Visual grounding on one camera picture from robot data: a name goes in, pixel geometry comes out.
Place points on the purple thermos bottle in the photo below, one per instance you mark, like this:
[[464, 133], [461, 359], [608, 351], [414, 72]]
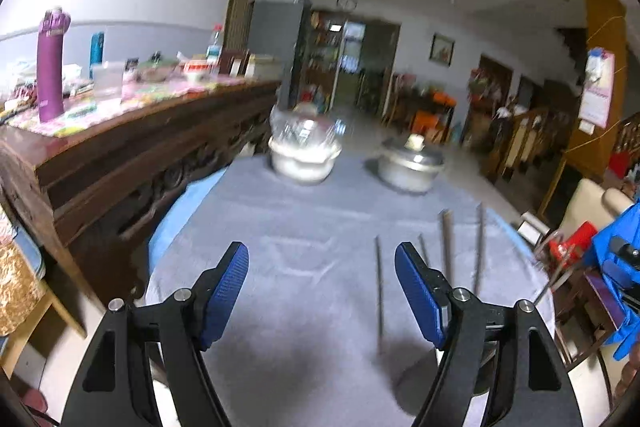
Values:
[[51, 72]]

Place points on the framed wall picture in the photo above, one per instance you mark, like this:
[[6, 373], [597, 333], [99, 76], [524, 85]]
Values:
[[442, 50]]

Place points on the clear plastic container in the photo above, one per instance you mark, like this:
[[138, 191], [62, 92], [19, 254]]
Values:
[[108, 82]]

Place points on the white box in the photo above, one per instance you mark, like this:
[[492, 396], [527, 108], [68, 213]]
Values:
[[264, 67]]

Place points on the patterned sideboard cloth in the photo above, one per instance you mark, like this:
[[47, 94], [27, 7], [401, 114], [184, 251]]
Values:
[[150, 99]]

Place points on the blue round table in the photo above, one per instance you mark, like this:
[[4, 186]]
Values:
[[180, 217]]

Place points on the red-capped water bottle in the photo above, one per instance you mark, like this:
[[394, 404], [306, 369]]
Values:
[[215, 44]]

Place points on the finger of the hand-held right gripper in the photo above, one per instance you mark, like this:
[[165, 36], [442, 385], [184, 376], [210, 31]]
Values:
[[625, 252]]

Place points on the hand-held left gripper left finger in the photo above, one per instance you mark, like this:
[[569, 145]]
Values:
[[227, 292]]

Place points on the white basin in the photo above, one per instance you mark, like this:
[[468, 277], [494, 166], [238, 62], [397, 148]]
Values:
[[302, 164]]

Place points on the grey refrigerator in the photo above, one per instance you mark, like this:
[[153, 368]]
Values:
[[275, 42]]

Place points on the wooden card holder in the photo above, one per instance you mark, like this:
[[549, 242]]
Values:
[[233, 63]]

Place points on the light blue stool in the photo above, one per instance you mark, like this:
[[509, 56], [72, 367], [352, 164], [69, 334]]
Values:
[[31, 252]]

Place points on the wooden dining table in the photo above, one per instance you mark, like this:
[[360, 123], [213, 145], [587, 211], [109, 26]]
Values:
[[425, 107]]

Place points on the aluminium pot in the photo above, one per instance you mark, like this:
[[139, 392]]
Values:
[[407, 177]]

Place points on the wooden stair railing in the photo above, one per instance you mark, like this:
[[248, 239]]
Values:
[[530, 142]]

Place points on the blue thermos bottle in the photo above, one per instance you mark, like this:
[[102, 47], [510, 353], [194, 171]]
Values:
[[97, 57]]

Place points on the grey tablecloth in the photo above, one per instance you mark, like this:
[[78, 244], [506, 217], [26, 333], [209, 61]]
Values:
[[310, 232]]

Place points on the gold patterned cloth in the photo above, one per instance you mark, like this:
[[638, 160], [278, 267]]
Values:
[[17, 287]]

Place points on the carved wooden sideboard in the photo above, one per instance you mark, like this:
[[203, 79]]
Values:
[[125, 167]]

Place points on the wall calendar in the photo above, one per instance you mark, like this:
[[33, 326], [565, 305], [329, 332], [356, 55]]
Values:
[[597, 92]]

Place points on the red child chair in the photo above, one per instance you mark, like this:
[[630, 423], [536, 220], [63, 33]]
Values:
[[572, 244]]

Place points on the beige armchair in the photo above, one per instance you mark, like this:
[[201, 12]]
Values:
[[592, 202]]

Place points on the white step stool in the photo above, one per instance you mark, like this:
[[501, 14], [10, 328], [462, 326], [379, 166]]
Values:
[[531, 227]]

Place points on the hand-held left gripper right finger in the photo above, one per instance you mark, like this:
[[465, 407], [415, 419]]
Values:
[[417, 292]]

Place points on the red and white bowl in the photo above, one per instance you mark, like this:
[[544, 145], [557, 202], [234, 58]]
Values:
[[196, 71]]

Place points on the blue plastic chair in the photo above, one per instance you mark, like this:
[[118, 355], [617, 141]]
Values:
[[612, 227]]

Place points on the round wall clock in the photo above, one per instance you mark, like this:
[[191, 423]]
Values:
[[346, 3]]

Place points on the green-lidded glass bowl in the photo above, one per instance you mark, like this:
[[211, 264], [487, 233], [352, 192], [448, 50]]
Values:
[[156, 71]]

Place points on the pantry shelf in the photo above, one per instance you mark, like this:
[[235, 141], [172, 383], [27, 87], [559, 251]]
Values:
[[325, 57]]

